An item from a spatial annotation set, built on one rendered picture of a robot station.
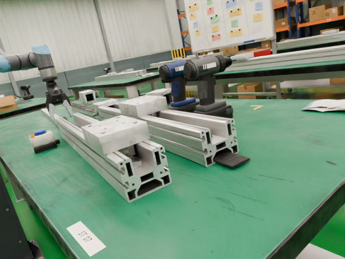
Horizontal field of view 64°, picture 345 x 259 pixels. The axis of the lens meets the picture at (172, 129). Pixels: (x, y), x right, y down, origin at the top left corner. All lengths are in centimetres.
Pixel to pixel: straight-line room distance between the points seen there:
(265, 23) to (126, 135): 335
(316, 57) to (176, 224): 186
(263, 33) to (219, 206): 345
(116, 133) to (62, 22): 1268
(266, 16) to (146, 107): 306
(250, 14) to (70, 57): 1004
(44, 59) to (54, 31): 1156
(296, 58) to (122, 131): 178
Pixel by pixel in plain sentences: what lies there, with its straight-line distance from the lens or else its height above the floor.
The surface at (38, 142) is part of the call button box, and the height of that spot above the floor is 82.
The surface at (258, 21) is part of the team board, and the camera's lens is 387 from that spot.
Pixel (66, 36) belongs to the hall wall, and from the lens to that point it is 1314.
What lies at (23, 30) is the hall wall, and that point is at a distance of 1273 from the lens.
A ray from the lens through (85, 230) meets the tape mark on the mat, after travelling 52.
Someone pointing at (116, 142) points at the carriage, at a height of 88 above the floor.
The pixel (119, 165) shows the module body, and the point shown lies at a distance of 52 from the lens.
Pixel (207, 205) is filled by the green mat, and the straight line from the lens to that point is 49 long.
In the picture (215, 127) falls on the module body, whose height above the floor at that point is 85.
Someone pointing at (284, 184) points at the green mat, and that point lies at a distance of 53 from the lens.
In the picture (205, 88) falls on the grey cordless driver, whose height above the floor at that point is 90.
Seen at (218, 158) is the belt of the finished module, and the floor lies 79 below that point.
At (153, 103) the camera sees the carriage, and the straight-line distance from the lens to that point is 89.
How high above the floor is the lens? 104
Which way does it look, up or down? 15 degrees down
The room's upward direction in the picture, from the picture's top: 12 degrees counter-clockwise
